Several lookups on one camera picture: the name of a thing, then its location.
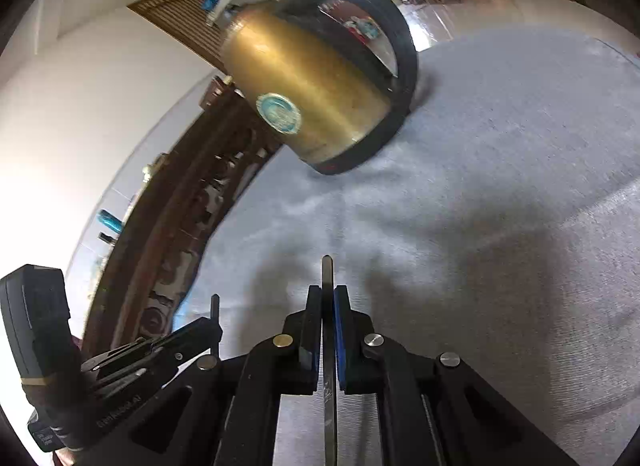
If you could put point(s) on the steel chopstick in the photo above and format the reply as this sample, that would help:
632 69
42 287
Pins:
328 362

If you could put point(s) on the teal thermos bottle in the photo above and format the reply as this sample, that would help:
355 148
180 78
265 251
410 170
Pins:
110 221

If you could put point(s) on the dark carved wooden sideboard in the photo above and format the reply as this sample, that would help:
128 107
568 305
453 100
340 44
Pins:
155 259

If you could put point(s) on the grey table cloth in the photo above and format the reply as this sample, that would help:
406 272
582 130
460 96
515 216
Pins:
501 223

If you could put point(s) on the gold electric kettle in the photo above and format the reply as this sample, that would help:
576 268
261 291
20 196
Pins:
314 84

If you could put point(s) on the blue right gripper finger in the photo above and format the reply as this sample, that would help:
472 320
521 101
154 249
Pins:
214 317

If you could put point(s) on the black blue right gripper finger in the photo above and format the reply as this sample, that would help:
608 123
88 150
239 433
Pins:
221 412
432 411

